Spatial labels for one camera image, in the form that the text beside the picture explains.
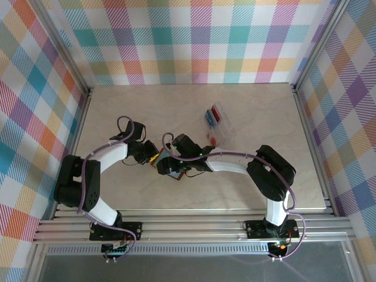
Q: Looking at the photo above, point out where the brown leather card holder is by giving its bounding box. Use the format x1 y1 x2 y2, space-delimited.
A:
149 148 187 182

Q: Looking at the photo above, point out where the clear acrylic card box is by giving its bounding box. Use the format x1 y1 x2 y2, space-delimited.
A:
200 100 237 147

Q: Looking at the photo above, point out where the red card stack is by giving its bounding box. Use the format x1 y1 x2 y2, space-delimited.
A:
210 106 223 123

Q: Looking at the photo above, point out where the perforated metal strip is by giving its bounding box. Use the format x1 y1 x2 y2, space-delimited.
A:
46 246 270 256

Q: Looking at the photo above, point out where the grey metal sheet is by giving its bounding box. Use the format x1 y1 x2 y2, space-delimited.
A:
36 240 358 282

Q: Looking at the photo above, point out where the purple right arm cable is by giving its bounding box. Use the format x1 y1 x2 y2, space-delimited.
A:
162 132 308 261

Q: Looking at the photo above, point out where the aluminium left side rail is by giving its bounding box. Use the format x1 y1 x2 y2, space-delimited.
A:
50 86 95 220

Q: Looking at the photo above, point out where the aluminium rail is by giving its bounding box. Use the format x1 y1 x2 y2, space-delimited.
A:
290 83 337 217
50 86 95 220

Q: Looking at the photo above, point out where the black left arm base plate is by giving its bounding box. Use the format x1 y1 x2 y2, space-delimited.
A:
89 220 144 242

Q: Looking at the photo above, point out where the aluminium rail frame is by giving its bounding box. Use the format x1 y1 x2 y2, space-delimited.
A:
31 209 357 245

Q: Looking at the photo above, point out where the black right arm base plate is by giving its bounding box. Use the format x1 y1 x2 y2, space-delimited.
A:
245 219 300 239

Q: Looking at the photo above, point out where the aluminium right side rail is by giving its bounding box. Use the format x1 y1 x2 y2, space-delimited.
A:
290 83 337 217

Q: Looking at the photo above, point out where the aluminium left corner post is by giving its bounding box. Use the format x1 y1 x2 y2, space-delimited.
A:
31 0 94 99

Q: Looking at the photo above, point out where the aluminium corner post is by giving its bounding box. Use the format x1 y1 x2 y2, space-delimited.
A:
31 0 94 99
290 0 352 92

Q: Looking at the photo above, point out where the aluminium right corner post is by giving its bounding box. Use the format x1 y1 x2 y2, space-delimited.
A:
290 0 352 92

